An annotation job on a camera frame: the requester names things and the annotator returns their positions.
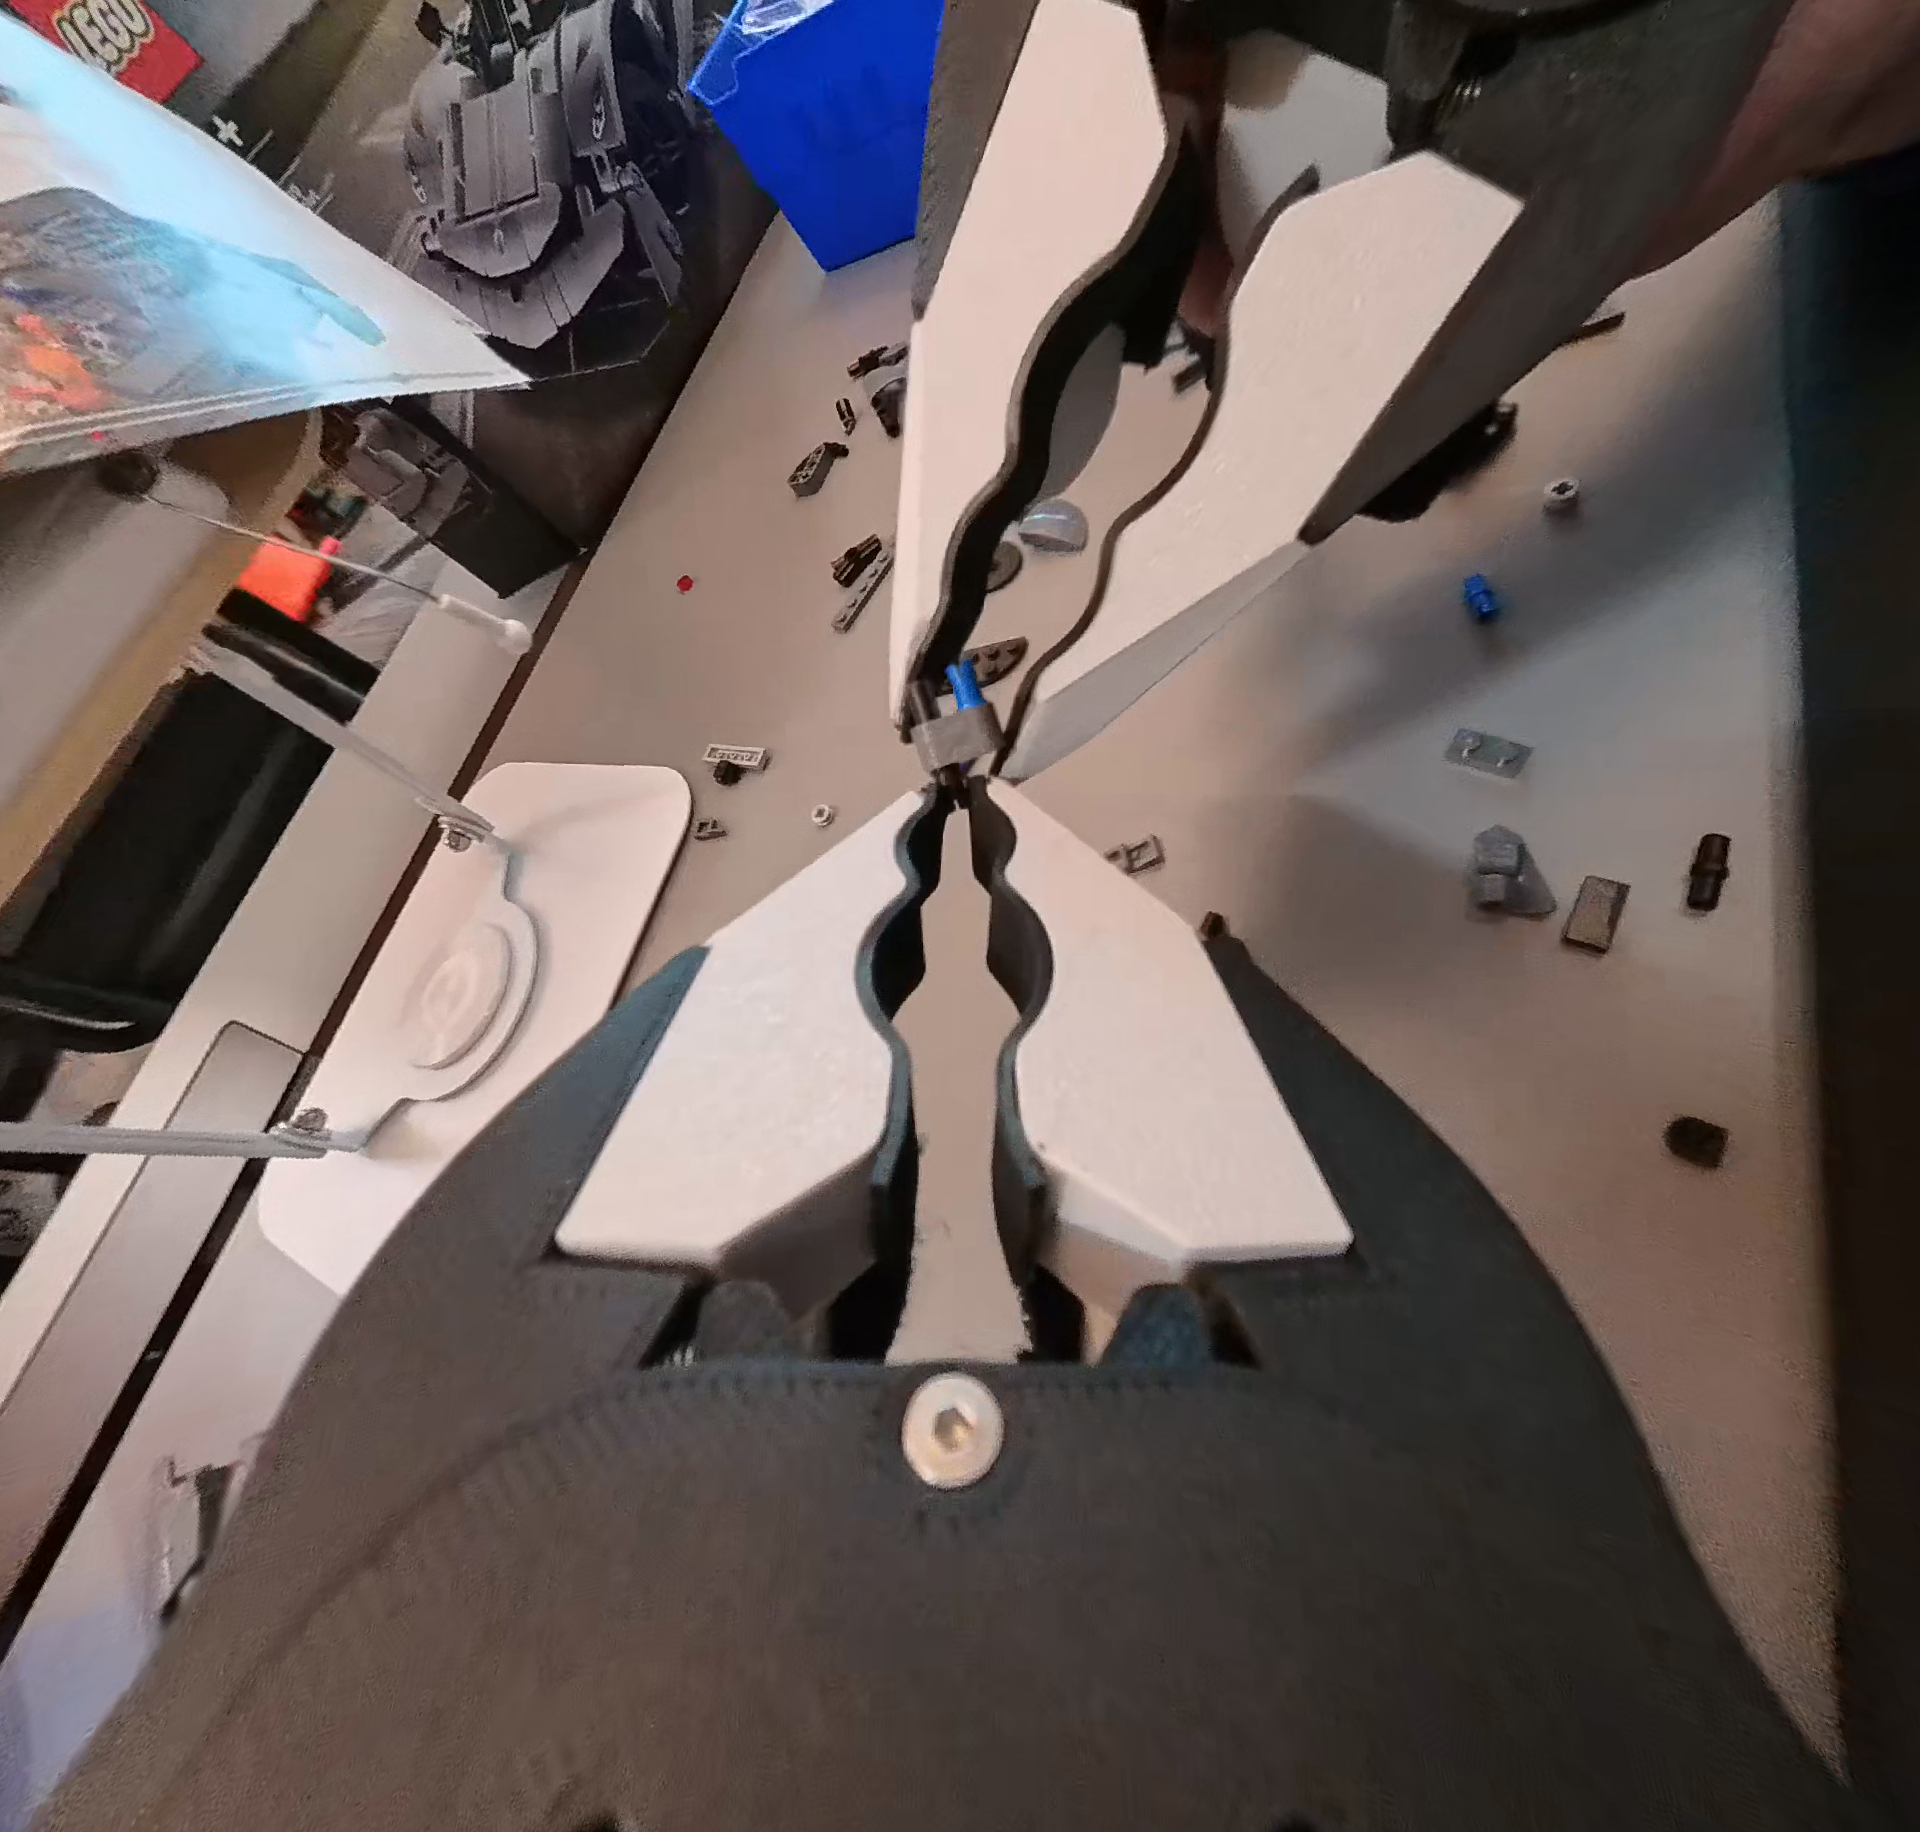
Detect blue storage bin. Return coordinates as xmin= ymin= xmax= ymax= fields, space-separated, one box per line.
xmin=688 ymin=0 xmax=964 ymax=273

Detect person's right hand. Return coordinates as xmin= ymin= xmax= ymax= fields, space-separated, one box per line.
xmin=1650 ymin=0 xmax=1920 ymax=275

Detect grey lego connector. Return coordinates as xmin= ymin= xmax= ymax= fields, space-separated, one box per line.
xmin=904 ymin=699 xmax=1004 ymax=770

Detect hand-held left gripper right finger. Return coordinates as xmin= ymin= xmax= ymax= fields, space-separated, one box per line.
xmin=972 ymin=782 xmax=1352 ymax=1361

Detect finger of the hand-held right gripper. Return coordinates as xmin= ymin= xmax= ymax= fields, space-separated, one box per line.
xmin=996 ymin=151 xmax=1523 ymax=783
xmin=886 ymin=0 xmax=1194 ymax=739

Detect dark lego set box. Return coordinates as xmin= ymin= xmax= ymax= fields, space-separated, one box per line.
xmin=0 ymin=0 xmax=784 ymax=596

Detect red orange box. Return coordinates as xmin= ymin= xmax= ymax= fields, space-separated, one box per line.
xmin=244 ymin=539 xmax=344 ymax=630

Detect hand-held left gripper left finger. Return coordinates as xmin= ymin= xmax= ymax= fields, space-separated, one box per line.
xmin=554 ymin=788 xmax=945 ymax=1361

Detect scattered small lego pieces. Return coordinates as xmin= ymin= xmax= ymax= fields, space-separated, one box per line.
xmin=690 ymin=316 xmax=1734 ymax=1174

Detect lego instruction booklet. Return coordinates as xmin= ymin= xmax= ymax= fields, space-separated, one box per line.
xmin=0 ymin=15 xmax=537 ymax=479

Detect grey lego car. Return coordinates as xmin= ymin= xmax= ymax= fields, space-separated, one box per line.
xmin=148 ymin=1449 xmax=248 ymax=1624

